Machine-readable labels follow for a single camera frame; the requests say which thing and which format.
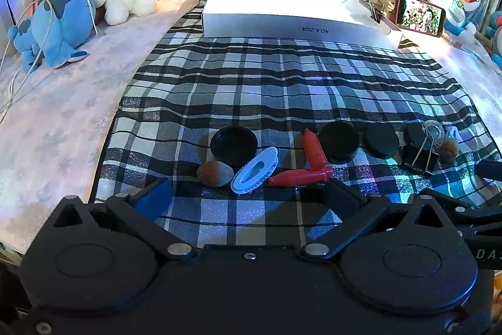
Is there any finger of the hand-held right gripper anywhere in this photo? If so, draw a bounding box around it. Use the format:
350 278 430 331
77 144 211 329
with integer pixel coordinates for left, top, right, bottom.
416 186 502 241
476 159 502 183

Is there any white cardboard box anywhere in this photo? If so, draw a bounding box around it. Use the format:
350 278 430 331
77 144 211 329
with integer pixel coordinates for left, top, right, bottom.
202 0 404 52

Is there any black round lid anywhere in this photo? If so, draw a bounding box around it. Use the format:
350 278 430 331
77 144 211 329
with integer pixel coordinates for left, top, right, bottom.
210 126 259 169

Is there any large black binder clip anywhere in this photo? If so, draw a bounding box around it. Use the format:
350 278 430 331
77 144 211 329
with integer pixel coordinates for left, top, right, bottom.
401 125 442 176

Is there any round blue white plush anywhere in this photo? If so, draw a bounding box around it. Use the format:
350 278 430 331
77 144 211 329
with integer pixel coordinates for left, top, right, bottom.
484 11 502 69

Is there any red smartphone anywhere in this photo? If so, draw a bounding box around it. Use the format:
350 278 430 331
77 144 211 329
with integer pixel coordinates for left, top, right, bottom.
394 0 447 38

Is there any white cable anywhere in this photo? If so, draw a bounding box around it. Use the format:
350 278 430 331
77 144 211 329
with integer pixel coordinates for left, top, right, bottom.
0 0 98 122

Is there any clear plastic cap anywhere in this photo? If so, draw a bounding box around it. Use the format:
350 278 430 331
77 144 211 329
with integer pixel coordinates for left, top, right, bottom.
423 119 446 140

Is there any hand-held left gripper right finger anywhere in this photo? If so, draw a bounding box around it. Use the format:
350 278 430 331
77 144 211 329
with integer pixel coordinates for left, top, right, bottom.
298 178 467 261

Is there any light blue hair clip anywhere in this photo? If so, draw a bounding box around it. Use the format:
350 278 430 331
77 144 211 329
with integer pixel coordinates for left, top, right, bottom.
230 147 280 195

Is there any small light blue clip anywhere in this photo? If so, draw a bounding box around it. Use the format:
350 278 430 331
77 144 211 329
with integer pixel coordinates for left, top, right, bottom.
445 126 464 145

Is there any small brown ball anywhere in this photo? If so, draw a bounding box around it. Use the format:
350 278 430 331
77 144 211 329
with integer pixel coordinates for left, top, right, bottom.
438 138 459 163

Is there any black white plaid cloth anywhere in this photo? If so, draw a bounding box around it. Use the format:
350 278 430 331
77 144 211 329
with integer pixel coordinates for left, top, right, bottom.
88 11 502 253

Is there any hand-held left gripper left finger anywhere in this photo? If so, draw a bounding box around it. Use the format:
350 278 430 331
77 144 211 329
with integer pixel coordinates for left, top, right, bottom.
51 178 197 261

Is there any small black binder clip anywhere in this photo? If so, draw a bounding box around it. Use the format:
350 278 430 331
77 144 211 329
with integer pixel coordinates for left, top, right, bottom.
369 1 387 24

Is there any brown stone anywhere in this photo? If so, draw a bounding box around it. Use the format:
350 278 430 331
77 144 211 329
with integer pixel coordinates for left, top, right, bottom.
197 161 235 187

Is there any blue spotted plush toy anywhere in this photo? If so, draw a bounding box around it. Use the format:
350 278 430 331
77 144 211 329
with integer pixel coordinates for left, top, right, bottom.
8 0 99 73

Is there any red toy carrot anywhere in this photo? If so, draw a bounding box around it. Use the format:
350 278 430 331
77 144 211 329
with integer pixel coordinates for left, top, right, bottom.
301 129 328 168

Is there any black round cap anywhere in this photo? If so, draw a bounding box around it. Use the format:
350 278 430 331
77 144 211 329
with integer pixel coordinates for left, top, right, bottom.
365 124 400 159
318 121 360 164
404 122 430 147

